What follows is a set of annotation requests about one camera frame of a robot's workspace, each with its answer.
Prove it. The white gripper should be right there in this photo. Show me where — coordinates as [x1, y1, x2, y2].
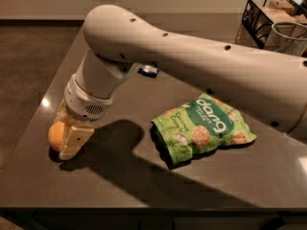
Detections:
[55, 75, 113, 160]

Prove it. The orange fruit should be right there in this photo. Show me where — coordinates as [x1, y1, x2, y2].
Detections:
[47, 122, 64, 152]

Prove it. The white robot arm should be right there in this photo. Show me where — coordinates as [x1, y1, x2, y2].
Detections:
[57, 5, 307, 160]

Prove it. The dark wrapped snack bar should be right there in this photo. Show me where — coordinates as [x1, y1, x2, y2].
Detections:
[138, 65, 159, 78]

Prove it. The green snack bag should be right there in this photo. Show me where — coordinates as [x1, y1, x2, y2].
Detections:
[152, 94, 256, 164]

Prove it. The clear glass bowl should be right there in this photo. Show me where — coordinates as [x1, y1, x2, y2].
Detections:
[264, 22, 307, 57]

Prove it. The black wire basket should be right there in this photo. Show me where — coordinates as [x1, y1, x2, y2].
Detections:
[242, 0, 307, 49]

